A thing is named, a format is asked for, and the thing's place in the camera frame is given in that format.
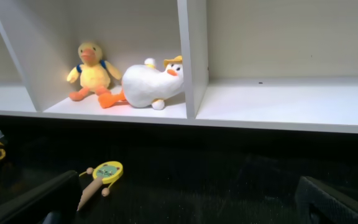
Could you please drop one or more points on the white shelf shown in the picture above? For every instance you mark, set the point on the white shelf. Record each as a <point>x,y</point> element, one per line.
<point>275,102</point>

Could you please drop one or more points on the yellow rattle drum toy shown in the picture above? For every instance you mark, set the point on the yellow rattle drum toy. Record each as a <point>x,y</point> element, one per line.
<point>107,171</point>

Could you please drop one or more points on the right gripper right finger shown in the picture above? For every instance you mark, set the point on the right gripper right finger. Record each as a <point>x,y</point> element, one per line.
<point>328,202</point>

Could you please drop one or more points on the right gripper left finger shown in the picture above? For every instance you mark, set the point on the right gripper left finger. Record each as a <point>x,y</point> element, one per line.
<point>42,199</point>

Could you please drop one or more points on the white plush duck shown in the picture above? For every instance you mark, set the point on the white plush duck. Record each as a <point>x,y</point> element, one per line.
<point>148,85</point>

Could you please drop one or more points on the yellow plush duck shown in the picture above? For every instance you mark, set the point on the yellow plush duck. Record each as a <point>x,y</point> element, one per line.
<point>93,74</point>

